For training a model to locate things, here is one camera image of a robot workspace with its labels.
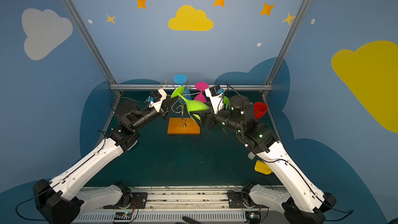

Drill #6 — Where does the light green wine glass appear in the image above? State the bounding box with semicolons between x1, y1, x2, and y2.
223;96;230;110

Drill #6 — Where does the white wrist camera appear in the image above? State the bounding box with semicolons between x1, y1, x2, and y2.
147;89;167;113
205;85;224;114

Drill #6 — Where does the red wine glass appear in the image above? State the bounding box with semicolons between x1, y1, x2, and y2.
254;102;268;119

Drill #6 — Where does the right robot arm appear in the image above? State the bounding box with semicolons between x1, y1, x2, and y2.
187;95;336;224

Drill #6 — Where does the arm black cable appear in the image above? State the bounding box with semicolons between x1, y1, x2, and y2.
15;192;47;222
257;158;354;222

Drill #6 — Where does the gold wire glass rack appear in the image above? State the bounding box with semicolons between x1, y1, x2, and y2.
171;85;209;123

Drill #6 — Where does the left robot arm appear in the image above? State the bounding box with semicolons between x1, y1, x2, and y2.
33;90;178;224

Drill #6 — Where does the aluminium frame rail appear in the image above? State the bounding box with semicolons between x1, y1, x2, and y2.
108;83;274;91

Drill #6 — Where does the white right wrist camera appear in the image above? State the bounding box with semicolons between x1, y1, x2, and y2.
205;85;224;114

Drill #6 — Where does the yellow plastic piece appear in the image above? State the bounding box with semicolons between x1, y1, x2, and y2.
254;160;273;175

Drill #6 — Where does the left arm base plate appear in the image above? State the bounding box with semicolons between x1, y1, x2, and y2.
103;192;148;209

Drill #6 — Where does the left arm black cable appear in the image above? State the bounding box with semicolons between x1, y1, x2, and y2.
15;192;47;222

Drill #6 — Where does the blue wine glass rear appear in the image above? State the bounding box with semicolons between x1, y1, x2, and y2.
173;74;192;100

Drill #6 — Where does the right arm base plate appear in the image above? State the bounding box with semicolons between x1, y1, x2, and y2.
227;190;268;209

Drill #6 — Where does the wooden rack base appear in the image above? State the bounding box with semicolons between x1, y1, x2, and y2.
167;118;201;135

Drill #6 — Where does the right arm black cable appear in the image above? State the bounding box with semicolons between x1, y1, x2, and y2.
257;158;354;222

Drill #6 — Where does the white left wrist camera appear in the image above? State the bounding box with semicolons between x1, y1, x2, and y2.
147;89;167;113

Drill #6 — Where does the magenta wine glass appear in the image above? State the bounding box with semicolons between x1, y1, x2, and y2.
194;82;209;103

